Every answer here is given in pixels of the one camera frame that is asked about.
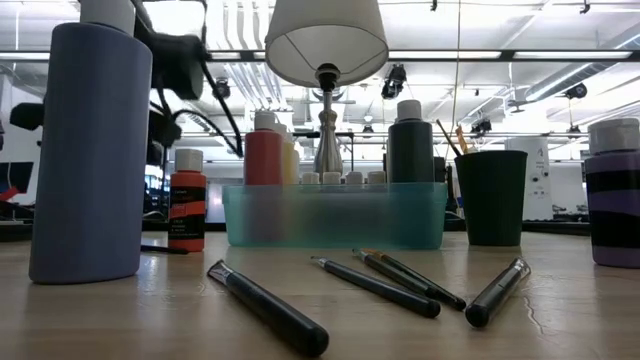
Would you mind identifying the large blue paint bottle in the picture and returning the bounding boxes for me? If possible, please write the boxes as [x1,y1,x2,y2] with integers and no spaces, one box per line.
[28,0,154,285]

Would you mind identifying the black handle paintbrush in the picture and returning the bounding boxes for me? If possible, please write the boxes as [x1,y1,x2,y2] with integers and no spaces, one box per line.
[309,255,442,320]
[464,257,532,330]
[352,248,444,302]

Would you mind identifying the black camera cable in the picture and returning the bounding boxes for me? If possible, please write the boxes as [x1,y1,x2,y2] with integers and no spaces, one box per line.
[172,0,246,159]

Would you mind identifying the large dark grey paint bottle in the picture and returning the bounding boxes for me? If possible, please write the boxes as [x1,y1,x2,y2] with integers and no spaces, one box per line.
[387,98,435,184]

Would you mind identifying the white cylindrical appliance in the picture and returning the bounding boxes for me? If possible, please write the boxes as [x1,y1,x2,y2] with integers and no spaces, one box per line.
[503,135,554,222]

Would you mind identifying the black ceiling spotlight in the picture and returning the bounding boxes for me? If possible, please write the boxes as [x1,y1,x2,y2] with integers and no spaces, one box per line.
[212,77,232,101]
[564,82,589,101]
[469,117,494,136]
[380,63,408,100]

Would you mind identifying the large yellow paint bottle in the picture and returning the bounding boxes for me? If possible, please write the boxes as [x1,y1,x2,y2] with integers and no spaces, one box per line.
[277,123,297,186]

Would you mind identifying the long paintbrush orange bristles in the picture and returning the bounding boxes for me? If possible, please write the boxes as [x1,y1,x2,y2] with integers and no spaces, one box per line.
[140,243,190,255]

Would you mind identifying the silver table lamp white shade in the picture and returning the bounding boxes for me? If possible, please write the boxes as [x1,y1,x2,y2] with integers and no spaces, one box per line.
[264,0,390,175]

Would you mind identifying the black paintbrush white bristles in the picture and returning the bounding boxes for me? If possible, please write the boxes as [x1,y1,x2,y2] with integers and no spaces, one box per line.
[206,259,330,360]

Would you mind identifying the dark green plastic cup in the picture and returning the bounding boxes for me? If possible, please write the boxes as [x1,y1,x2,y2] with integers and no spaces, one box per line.
[454,149,530,247]

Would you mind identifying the paintbrush with yellow bristles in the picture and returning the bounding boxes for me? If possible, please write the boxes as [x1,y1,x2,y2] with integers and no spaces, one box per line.
[454,125,472,155]

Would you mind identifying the small purple paint bottle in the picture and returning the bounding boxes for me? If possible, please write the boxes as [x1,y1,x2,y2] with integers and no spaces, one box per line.
[583,117,640,270]

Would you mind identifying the dark monitor screen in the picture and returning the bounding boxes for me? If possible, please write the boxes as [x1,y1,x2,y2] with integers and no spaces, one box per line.
[0,160,35,202]

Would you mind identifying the small orange paint bottle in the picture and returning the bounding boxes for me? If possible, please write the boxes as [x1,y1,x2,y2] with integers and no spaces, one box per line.
[167,147,208,253]

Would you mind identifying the teal translucent plastic bin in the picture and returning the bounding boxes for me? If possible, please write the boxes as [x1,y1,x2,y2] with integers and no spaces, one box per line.
[222,182,450,250]

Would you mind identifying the paintbrush with orange bristles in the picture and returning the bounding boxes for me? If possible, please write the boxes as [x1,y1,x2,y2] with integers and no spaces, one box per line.
[364,248,467,313]

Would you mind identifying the large red paint bottle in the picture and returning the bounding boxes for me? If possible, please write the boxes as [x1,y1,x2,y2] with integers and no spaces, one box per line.
[243,110,284,187]

